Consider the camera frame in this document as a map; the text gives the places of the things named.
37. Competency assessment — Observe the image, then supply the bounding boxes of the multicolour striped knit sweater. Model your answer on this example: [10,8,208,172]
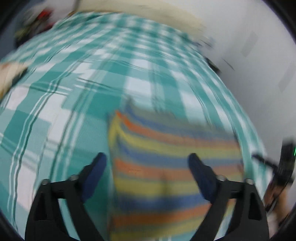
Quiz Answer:
[108,102,243,240]

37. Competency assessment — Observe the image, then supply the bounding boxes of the pile of clothes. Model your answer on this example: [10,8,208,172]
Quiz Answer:
[14,7,54,47]

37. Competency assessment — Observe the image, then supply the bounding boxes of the cream pillow with orange stripe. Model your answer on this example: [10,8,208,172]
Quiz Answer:
[0,62,28,99]

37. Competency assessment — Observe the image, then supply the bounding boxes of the teal white plaid bedsheet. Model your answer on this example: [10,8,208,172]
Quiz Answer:
[1,13,271,240]

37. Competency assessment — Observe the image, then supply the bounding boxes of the cream padded headboard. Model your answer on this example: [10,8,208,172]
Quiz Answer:
[74,0,205,40]

